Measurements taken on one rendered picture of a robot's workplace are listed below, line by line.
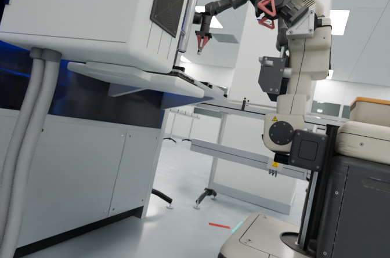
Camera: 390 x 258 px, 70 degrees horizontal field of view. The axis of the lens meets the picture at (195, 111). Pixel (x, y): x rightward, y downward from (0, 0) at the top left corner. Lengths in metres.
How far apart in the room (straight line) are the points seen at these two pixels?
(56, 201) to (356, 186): 1.15
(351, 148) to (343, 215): 0.22
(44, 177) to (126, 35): 0.79
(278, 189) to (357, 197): 1.97
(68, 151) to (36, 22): 0.61
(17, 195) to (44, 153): 0.35
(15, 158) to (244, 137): 2.46
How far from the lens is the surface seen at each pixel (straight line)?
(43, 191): 1.28
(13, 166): 0.92
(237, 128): 3.07
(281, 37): 1.62
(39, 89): 0.90
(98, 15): 0.70
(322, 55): 1.32
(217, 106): 2.51
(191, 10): 0.84
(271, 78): 1.26
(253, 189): 3.06
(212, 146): 2.52
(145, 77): 0.80
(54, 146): 1.24
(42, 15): 0.85
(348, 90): 9.73
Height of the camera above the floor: 0.69
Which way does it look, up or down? 2 degrees up
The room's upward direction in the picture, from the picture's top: 12 degrees clockwise
